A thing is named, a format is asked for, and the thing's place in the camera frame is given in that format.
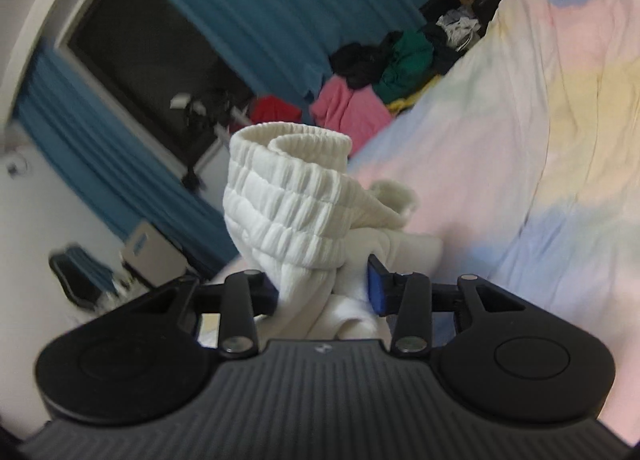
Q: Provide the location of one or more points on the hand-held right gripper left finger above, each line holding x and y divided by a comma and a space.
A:
270, 297

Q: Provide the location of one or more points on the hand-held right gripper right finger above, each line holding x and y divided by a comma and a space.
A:
377, 290

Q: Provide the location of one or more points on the white ribbed pants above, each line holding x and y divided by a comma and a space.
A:
280, 220

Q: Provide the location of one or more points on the pastel tie-dye blanket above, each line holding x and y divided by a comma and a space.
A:
500, 165

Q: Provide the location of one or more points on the pink garment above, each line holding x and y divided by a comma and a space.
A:
350, 110

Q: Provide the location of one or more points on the yellow garment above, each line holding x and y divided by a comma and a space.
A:
400, 105

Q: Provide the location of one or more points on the red garment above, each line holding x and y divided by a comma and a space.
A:
272, 110

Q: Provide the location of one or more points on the white tripod stand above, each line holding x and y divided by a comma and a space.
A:
210, 112

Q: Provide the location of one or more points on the black chair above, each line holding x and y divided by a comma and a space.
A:
65, 280

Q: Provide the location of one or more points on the blue curtain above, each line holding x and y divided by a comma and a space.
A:
280, 5
100, 155

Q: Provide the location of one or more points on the black garment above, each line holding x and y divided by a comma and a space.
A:
360, 62

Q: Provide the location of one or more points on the green garment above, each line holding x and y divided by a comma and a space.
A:
410, 60

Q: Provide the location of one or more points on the dark window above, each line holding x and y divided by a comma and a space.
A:
140, 65

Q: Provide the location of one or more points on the white black patterned cloth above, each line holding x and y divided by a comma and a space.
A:
457, 27

